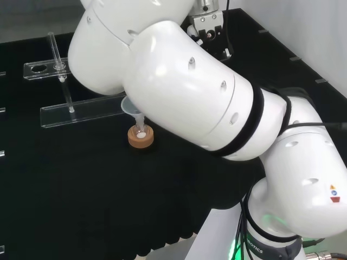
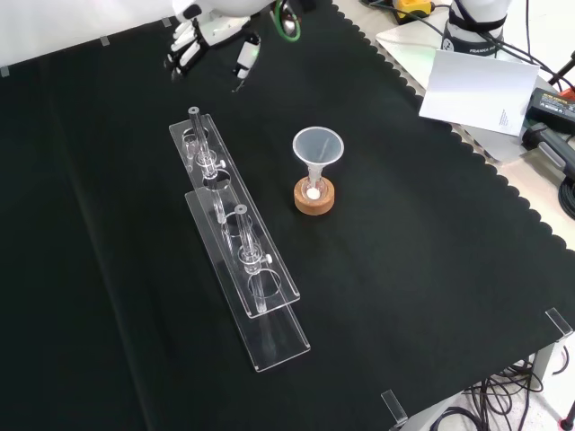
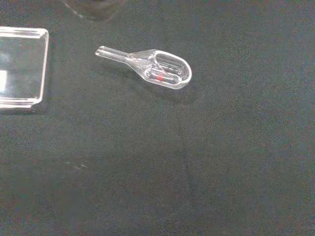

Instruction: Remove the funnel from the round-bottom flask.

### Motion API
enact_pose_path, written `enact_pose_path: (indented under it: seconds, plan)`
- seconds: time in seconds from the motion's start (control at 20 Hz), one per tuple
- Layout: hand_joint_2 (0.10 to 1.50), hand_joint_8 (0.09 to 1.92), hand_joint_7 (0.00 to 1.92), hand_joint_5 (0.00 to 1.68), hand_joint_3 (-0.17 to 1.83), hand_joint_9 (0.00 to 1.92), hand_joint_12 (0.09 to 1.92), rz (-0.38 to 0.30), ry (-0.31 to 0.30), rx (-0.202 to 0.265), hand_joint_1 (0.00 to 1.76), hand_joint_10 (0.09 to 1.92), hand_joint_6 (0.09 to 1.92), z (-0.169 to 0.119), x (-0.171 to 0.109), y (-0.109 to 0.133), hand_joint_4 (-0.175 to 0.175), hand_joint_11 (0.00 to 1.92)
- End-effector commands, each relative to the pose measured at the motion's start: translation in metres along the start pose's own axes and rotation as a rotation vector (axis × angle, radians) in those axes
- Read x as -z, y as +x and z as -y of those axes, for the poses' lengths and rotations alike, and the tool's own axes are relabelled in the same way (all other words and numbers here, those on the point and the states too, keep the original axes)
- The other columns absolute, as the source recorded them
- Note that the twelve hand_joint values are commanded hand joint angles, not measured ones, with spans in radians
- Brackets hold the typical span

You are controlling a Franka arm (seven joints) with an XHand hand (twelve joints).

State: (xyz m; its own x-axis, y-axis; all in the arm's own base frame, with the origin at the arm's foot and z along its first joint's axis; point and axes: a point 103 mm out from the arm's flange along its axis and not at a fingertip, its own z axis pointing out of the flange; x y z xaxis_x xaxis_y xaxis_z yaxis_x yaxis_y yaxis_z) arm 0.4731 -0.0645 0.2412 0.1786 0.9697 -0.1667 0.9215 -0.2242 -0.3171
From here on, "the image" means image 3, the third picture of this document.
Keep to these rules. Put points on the clear glass beaker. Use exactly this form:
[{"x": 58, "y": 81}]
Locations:
[{"x": 96, "y": 13}]

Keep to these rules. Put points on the clear plastic funnel stand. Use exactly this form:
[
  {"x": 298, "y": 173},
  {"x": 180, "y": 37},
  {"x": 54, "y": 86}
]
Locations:
[{"x": 22, "y": 66}]

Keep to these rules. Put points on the black bench cloth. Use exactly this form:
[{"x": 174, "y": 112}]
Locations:
[{"x": 172, "y": 159}]

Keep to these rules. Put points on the clear glass weighing funnel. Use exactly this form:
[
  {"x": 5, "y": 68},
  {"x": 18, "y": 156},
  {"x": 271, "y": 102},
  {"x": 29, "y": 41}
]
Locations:
[{"x": 169, "y": 71}]

